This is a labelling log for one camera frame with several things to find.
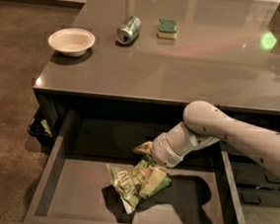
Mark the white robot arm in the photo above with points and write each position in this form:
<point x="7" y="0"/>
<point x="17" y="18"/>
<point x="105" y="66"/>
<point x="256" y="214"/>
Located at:
<point x="203" y="125"/>

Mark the open grey top drawer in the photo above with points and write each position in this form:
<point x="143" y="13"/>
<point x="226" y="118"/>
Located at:
<point x="75" y="187"/>

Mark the green yellow sponge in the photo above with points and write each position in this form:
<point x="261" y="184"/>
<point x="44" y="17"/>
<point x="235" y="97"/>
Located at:
<point x="166" y="29"/>

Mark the dark grey counter cabinet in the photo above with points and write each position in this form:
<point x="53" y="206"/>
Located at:
<point x="227" y="52"/>

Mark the green soda can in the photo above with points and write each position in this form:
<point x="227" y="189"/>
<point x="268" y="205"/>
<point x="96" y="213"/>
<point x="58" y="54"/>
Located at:
<point x="129" y="30"/>

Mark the closed lower dark drawers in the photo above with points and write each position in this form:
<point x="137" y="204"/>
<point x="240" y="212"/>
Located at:
<point x="255" y="185"/>

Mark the black bin beside cabinet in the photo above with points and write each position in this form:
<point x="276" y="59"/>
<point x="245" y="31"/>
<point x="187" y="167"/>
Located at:
<point x="38" y="126"/>

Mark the white paper bowl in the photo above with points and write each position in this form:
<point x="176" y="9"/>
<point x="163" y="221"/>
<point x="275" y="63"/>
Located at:
<point x="71" y="42"/>

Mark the green jalapeno chip bag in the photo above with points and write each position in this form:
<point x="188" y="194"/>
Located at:
<point x="127" y="183"/>

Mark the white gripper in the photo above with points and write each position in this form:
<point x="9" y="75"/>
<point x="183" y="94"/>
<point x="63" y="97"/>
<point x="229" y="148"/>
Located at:
<point x="159" y="150"/>

